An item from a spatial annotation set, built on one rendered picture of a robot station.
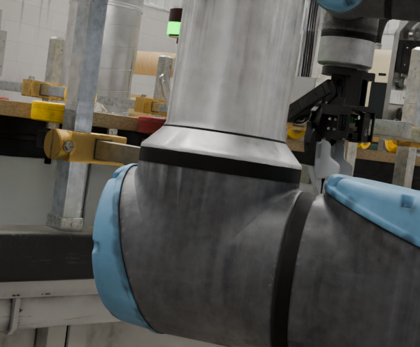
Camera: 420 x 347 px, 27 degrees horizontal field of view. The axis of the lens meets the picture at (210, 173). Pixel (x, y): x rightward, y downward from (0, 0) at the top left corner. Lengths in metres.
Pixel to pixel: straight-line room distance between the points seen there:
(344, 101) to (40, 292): 0.59
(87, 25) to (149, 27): 10.43
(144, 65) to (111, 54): 3.45
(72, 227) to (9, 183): 0.23
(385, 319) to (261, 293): 0.10
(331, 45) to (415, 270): 0.76
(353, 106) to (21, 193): 0.64
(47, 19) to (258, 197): 9.94
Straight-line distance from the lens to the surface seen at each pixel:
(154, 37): 11.94
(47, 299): 1.49
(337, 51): 1.40
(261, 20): 0.76
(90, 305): 1.55
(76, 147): 1.43
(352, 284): 0.70
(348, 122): 1.38
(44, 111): 1.54
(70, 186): 1.44
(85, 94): 1.44
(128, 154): 1.38
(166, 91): 1.47
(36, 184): 1.66
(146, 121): 1.70
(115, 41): 5.61
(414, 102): 2.18
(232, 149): 0.73
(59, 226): 1.44
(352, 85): 1.41
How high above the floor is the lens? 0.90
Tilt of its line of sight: 3 degrees down
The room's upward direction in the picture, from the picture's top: 8 degrees clockwise
